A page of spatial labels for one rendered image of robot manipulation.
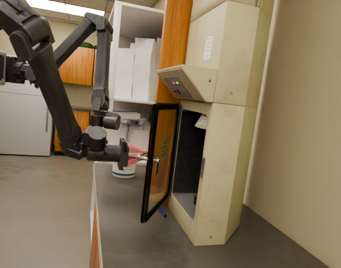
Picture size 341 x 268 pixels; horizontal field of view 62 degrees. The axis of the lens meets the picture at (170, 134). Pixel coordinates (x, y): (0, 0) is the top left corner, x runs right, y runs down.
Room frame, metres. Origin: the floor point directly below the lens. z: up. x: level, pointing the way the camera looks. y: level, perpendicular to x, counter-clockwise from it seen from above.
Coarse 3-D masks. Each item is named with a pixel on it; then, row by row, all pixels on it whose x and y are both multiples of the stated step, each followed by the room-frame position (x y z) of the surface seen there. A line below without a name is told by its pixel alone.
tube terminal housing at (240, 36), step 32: (192, 32) 1.13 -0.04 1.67; (224, 32) 0.87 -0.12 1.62; (256, 32) 0.91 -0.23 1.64; (192, 64) 1.09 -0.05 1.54; (224, 64) 0.88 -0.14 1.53; (256, 64) 0.96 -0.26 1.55; (224, 96) 0.88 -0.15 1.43; (256, 96) 1.03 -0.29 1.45; (224, 128) 0.89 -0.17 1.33; (224, 160) 0.89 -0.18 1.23; (224, 192) 0.90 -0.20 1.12; (192, 224) 0.91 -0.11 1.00; (224, 224) 0.90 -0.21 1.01
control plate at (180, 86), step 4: (164, 80) 1.12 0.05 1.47; (168, 80) 1.06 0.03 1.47; (172, 80) 1.02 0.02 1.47; (176, 80) 0.97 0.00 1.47; (168, 84) 1.10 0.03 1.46; (172, 84) 1.05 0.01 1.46; (176, 84) 1.00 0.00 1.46; (180, 84) 0.96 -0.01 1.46; (172, 88) 1.10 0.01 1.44; (176, 88) 1.04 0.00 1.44; (180, 88) 1.00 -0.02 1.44; (184, 88) 0.96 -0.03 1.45; (188, 92) 0.95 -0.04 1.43; (180, 96) 1.08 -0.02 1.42; (184, 96) 1.03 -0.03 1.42; (188, 96) 0.99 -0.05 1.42
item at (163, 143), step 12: (168, 120) 1.03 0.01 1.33; (156, 132) 0.91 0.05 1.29; (168, 132) 1.05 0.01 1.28; (156, 144) 0.92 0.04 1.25; (168, 144) 1.07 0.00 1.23; (156, 156) 0.94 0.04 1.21; (168, 156) 1.09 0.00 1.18; (168, 168) 1.11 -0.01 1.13; (144, 180) 0.87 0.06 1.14; (156, 180) 0.97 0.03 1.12; (168, 180) 1.14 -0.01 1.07; (144, 192) 0.87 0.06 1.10; (156, 192) 0.98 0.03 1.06; (156, 204) 1.00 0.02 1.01
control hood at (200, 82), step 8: (184, 64) 0.84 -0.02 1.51; (160, 72) 1.08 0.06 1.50; (168, 72) 0.99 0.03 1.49; (176, 72) 0.91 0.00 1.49; (184, 72) 0.85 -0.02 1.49; (192, 72) 0.85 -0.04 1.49; (200, 72) 0.86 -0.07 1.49; (208, 72) 0.86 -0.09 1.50; (216, 72) 0.87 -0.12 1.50; (184, 80) 0.90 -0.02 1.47; (192, 80) 0.85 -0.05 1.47; (200, 80) 0.86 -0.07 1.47; (208, 80) 0.86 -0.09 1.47; (168, 88) 1.15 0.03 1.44; (192, 88) 0.89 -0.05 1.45; (200, 88) 0.86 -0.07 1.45; (208, 88) 0.86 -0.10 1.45; (176, 96) 1.13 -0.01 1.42; (192, 96) 0.95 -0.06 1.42; (200, 96) 0.87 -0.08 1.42; (208, 96) 0.87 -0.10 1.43
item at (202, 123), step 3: (201, 114) 1.04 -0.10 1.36; (204, 114) 1.01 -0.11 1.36; (201, 117) 1.01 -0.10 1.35; (204, 117) 1.00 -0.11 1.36; (198, 120) 1.03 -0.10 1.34; (201, 120) 1.00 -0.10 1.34; (204, 120) 0.99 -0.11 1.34; (198, 123) 1.01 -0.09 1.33; (201, 123) 0.99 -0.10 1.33; (204, 123) 0.98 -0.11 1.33; (195, 126) 1.02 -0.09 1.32; (198, 126) 1.00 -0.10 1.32; (201, 126) 0.98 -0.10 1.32; (204, 126) 0.97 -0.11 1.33
